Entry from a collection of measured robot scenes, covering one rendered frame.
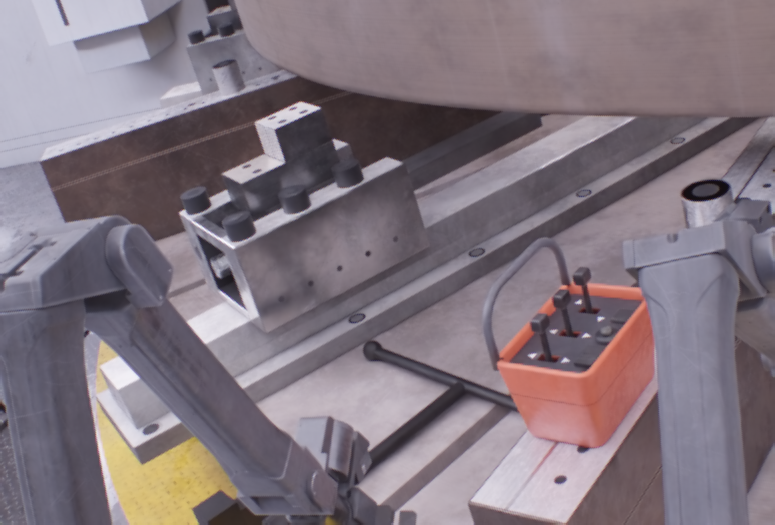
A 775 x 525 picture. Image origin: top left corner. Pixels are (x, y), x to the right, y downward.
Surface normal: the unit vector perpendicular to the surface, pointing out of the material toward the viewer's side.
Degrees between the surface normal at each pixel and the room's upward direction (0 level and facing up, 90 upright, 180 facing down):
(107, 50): 90
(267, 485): 112
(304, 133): 90
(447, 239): 72
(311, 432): 25
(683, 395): 40
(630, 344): 97
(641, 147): 90
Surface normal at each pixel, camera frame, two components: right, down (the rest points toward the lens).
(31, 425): -0.36, 0.08
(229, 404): 0.91, -0.07
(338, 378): -0.27, -0.88
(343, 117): 0.15, 0.36
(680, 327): -0.53, -0.37
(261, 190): 0.50, 0.22
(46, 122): -0.26, 0.46
